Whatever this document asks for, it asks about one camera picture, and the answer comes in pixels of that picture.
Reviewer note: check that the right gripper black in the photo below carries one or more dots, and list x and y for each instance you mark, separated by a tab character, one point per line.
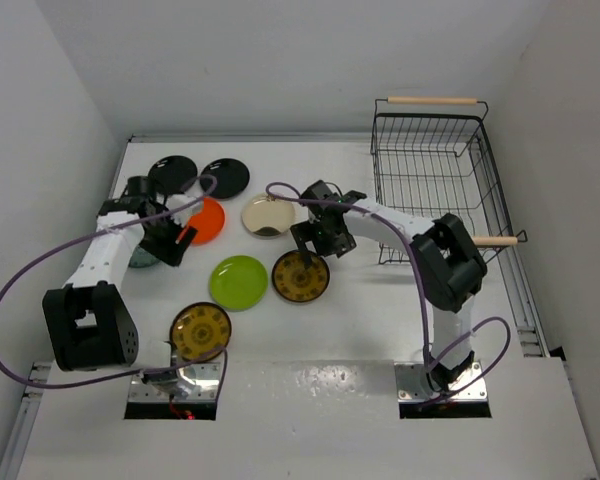
307	231

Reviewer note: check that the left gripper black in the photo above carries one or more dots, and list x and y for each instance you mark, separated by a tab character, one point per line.
171	253

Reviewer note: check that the orange plate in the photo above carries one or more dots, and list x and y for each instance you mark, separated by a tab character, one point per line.
208	223

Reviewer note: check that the brown patterned plate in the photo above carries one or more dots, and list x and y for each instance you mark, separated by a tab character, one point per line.
297	282
200	330

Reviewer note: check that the blue green patterned plate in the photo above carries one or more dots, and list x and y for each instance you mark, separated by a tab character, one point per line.
140	258

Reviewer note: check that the black plate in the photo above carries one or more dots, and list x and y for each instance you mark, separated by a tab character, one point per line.
232	177
173	174

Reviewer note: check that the beige floral plate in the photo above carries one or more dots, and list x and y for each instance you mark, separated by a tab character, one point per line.
266	217

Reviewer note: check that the lime green plate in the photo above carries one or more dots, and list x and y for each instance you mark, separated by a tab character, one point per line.
238	282

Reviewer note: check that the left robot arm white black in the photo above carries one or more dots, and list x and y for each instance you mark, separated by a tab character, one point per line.
89	325

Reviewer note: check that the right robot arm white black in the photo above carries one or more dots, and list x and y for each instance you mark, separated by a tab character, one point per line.
447	266

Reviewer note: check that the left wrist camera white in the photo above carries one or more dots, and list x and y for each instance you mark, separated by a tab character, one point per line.
182	208

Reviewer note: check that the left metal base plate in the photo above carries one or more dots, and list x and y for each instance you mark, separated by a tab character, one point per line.
193	384

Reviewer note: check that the metal base plate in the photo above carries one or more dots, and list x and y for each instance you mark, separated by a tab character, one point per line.
193	384
415	386

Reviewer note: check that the black wire dish rack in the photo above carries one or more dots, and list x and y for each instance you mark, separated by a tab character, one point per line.
432	156

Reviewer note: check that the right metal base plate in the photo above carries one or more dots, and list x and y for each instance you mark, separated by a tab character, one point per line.
415	386

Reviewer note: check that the aluminium rail left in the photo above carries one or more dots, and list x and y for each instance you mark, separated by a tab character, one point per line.
15	449

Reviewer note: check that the aluminium rail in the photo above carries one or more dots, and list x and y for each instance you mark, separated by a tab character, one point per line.
15	449
525	314

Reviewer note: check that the aluminium rail right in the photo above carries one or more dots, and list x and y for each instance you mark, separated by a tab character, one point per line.
525	314

